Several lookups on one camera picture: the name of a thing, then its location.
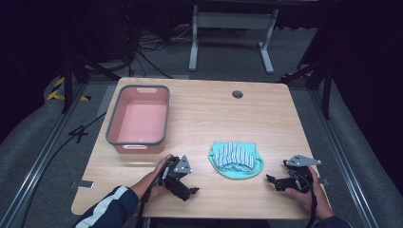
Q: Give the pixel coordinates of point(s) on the white metal table frame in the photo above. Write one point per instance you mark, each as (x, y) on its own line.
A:
(233, 20)

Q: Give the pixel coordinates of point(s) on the grey tape piece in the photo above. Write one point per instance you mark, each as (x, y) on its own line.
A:
(83, 184)

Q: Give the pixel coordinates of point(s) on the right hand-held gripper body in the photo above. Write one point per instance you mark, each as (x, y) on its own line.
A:
(301, 172)

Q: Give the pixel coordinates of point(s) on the pink basket with grey rim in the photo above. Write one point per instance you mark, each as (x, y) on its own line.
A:
(141, 122)

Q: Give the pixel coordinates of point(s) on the aluminium floor rail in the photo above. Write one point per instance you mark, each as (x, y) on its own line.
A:
(345, 164)
(41, 161)

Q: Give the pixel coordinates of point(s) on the teal striped folded cloth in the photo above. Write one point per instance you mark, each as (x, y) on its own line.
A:
(236, 158)

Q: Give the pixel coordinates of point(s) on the person's right hand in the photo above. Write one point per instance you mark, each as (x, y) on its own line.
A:
(312, 199)

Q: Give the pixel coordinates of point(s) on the person's left hand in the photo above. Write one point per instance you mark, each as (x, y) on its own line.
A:
(149, 183)

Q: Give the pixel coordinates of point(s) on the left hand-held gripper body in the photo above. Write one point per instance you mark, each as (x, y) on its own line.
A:
(182, 166)

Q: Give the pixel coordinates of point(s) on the black metal stand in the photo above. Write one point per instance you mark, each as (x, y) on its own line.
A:
(326, 91)
(67, 85)

